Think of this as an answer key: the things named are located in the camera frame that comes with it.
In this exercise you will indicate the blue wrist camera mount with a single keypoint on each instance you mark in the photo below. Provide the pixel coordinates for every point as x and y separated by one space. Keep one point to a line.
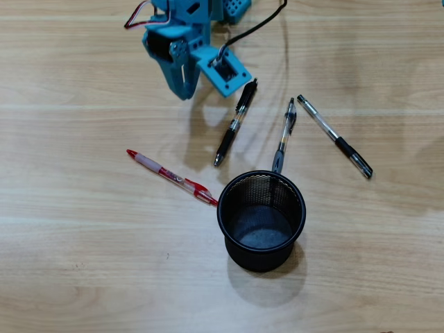
227 91

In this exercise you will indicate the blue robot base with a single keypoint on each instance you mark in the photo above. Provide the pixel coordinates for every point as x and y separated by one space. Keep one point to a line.
237 8

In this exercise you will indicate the black mesh pen holder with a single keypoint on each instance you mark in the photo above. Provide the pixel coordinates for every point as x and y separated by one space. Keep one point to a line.
260 256

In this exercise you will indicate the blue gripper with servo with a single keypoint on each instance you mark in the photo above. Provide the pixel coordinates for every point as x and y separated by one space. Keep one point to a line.
179 53

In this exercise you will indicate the black retractable pen chrome tip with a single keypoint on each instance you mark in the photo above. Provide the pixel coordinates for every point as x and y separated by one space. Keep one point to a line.
229 135

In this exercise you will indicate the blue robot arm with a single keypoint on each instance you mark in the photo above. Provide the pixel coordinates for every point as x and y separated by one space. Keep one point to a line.
187 10

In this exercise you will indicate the red retractable pen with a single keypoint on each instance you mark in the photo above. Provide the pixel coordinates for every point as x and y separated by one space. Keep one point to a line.
149 163

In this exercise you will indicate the clear capped black gel pen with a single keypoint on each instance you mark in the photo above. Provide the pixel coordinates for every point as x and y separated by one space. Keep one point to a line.
345 145

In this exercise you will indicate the grey grip retractable pen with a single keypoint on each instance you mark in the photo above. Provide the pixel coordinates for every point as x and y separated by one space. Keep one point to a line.
279 157

